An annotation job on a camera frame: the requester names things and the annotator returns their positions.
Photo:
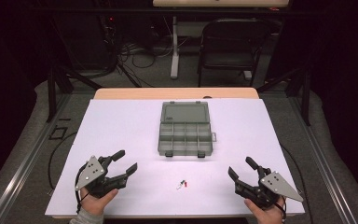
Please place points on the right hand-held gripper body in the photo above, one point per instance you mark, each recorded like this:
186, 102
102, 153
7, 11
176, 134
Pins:
270, 186

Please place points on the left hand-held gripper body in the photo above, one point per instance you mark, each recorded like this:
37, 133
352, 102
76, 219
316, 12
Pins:
90, 174

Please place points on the grey plastic compartment box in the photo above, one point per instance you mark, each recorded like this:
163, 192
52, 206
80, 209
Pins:
185, 133

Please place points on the person's right hand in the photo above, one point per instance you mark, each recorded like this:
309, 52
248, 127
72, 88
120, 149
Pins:
268, 214

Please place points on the person's left hand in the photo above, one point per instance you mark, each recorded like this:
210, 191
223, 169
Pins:
96, 203

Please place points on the white foam board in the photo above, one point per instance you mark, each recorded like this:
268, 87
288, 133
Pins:
118, 130

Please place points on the short black tape strip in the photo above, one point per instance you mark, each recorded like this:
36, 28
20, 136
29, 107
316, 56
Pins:
64, 119

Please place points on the black folding chair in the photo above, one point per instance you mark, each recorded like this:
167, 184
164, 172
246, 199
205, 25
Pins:
233, 46

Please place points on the desk with white legs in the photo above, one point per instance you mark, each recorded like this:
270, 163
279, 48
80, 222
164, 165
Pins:
175, 46

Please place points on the dark equipment with red light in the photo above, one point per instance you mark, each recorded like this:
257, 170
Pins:
109, 31

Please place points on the black horizontal bar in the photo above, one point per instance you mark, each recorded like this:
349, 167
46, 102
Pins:
136, 11

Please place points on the aluminium floor rail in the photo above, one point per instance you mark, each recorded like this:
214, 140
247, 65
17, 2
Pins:
323, 161
24, 161

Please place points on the black metal stand frame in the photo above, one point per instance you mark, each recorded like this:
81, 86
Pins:
305, 93
52, 93

